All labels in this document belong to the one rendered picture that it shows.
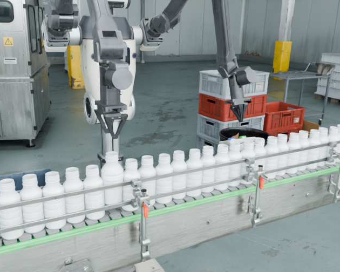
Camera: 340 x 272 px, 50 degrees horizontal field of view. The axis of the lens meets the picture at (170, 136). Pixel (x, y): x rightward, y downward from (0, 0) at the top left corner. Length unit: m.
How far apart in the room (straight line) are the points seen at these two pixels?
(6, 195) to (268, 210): 0.96
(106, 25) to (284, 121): 3.44
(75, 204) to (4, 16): 3.73
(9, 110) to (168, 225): 3.76
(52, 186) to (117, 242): 0.28
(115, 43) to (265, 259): 2.11
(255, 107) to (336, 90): 4.76
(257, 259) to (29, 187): 2.00
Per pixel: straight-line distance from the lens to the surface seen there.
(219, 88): 3.54
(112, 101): 1.03
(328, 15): 13.65
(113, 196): 1.14
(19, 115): 4.80
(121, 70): 0.96
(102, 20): 1.05
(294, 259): 2.86
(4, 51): 4.70
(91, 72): 1.65
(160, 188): 1.21
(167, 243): 1.29
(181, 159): 1.22
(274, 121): 4.18
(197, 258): 2.70
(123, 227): 1.18
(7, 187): 1.06
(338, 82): 8.42
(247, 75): 1.53
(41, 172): 1.69
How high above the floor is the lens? 1.59
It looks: 18 degrees down
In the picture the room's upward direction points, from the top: 2 degrees clockwise
